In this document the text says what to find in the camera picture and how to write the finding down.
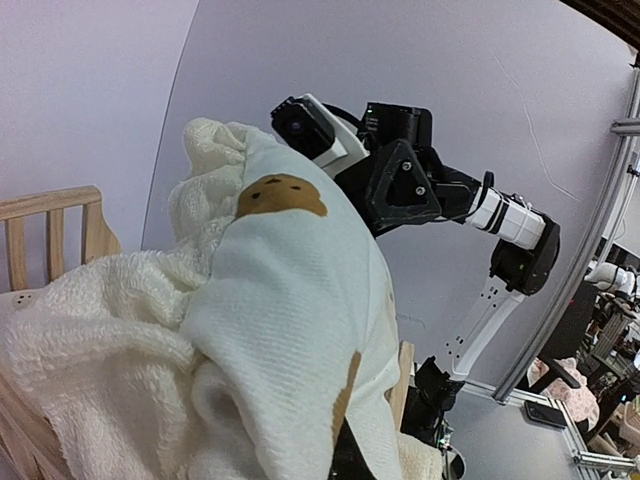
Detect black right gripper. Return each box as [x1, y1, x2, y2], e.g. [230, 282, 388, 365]
[334, 102, 480, 235]

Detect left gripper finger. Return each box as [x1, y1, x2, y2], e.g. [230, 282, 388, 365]
[329, 419, 375, 480]

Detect small bear print pillow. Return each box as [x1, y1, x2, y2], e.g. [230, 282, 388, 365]
[1, 118, 442, 479]

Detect wooden pet bed frame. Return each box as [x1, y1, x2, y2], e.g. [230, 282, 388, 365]
[0, 185, 416, 480]

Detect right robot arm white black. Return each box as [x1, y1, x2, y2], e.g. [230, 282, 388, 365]
[324, 102, 560, 383]

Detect black phone on table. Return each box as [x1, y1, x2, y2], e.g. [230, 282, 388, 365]
[523, 400, 567, 429]

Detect pink cloth in background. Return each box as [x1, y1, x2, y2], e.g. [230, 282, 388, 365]
[541, 357, 600, 431]

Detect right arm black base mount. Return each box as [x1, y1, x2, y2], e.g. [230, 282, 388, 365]
[400, 356, 465, 451]

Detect aluminium frame post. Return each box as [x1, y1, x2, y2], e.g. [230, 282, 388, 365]
[458, 65, 639, 479]

